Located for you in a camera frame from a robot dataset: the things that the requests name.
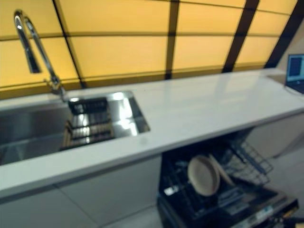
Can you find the cream ceramic plate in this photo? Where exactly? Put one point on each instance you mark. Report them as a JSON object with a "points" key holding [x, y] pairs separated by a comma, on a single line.
{"points": [[224, 172], [203, 175]]}

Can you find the white cabinet door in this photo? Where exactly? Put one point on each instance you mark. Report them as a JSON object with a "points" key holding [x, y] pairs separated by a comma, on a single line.
{"points": [[278, 135], [114, 190], [28, 209]]}

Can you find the black built-in dishwasher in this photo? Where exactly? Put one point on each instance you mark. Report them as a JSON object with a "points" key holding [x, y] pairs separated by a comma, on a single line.
{"points": [[237, 209]]}

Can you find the chrome kitchen faucet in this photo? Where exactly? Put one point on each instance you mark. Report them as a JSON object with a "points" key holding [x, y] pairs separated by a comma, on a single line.
{"points": [[35, 47]]}

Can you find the black sink drying rack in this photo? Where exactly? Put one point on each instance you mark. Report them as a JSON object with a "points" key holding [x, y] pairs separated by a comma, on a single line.
{"points": [[92, 123]]}

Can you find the open dark laptop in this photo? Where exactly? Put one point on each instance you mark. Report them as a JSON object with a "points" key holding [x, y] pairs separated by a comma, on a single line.
{"points": [[295, 69]]}

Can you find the stainless steel sink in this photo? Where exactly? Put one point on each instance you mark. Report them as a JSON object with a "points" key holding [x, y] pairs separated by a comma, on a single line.
{"points": [[35, 128]]}

